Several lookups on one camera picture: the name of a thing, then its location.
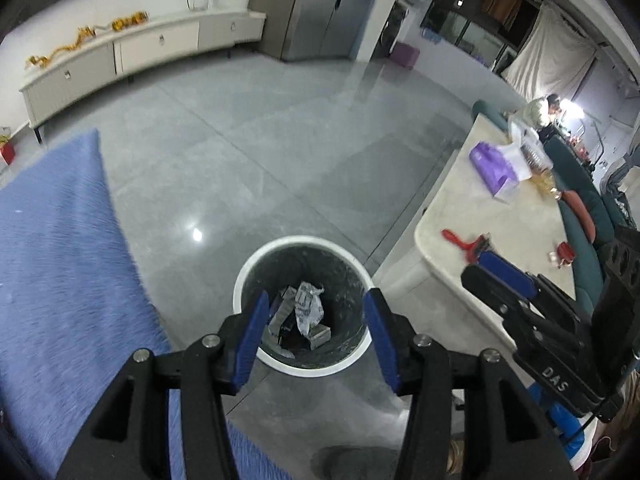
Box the small grey carton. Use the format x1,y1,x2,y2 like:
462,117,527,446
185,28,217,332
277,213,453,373
307,324,333,352

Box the beige marble coffee table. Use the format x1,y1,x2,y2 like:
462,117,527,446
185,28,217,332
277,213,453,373
414,112,578,356

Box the red smartphone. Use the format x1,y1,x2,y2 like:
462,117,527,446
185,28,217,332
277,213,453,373
467,234,493,265

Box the purple stool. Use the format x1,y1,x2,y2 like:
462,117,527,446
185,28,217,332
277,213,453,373
393,42,420,68

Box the dark green sofa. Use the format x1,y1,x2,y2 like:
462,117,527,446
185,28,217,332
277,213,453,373
472,100,626,306

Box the white round trash bin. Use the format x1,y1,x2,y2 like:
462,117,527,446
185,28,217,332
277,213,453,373
232,235,373,377

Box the red handled brush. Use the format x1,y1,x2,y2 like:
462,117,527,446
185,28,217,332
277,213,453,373
441,229,473,252

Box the white hanging sheet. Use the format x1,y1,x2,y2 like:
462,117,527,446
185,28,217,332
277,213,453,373
501,7,598,106

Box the blue blanket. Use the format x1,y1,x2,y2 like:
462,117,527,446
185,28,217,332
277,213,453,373
0,129,296,480

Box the crumpled silver wrapper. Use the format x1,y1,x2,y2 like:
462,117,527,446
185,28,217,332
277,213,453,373
292,282,326,336

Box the golden dragon ornament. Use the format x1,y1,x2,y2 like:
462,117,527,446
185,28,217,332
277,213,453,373
111,11,149,31
26,27,97,70

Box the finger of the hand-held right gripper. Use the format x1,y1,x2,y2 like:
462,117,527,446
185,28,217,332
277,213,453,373
479,251,593,331
460,265,581,361

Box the purple tissue pack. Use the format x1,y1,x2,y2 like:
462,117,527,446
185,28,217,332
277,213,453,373
469,141,520,198

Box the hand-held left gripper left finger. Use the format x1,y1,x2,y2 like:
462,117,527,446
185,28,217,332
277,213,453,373
55,290,271,480

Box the white low media cabinet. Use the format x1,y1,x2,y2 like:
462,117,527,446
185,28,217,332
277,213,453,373
19,7,266,143

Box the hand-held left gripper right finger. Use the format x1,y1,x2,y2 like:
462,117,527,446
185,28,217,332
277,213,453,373
363,287,576,480

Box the orange cushion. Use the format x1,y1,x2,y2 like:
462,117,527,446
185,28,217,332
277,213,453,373
562,189,597,241

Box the brown hanging jacket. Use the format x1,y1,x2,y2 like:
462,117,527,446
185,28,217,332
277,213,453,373
482,0,523,28

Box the grey steel refrigerator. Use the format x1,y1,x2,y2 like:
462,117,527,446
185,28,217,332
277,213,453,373
248,0,388,62

